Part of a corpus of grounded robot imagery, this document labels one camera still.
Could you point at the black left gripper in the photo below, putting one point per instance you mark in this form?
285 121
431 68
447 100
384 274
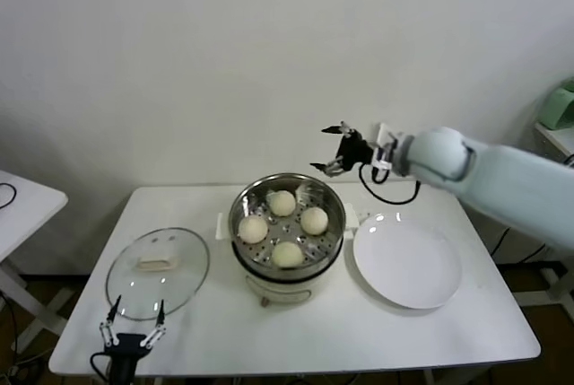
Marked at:
123 344

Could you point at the light blue right robot arm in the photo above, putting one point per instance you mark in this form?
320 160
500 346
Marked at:
493 169

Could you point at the stainless steel steamer basket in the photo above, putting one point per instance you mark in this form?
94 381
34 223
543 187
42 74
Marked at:
336 219

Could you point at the round glass pot lid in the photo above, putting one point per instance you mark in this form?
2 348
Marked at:
179 268

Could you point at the white steamed baozi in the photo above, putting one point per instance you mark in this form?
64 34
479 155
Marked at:
281 204
314 221
253 229
287 255

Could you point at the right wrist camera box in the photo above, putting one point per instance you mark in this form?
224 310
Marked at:
383 133

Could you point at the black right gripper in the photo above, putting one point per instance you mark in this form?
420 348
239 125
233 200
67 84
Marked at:
354 149

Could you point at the pale green container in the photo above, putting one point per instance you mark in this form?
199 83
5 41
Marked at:
560 109

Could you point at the white round plate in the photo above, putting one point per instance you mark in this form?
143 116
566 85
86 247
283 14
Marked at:
403 264

